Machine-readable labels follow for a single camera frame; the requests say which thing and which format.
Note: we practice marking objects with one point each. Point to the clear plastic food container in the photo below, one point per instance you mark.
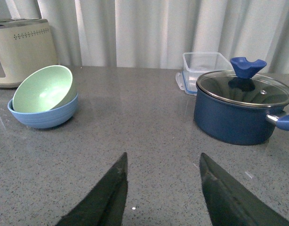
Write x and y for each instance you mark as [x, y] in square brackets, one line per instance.
[196, 64]

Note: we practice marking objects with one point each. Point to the blue bowl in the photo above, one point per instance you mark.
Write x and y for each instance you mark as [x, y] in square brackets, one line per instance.
[47, 119]

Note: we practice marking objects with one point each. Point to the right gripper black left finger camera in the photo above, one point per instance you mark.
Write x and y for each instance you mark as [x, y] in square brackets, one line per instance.
[104, 205]

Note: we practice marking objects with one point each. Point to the cream two-slot toaster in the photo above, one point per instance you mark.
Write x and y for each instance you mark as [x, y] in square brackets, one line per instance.
[26, 45]

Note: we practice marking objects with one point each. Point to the glass pot lid blue knob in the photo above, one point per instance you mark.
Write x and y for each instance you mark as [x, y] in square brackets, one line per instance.
[244, 85]

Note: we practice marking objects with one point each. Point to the blue pot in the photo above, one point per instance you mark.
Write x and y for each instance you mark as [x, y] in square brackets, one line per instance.
[236, 124]

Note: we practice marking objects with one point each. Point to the green bowl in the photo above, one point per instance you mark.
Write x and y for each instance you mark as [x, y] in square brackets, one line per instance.
[46, 89]

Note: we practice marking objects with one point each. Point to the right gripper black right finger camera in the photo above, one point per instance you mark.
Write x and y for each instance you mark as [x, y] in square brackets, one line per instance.
[229, 203]

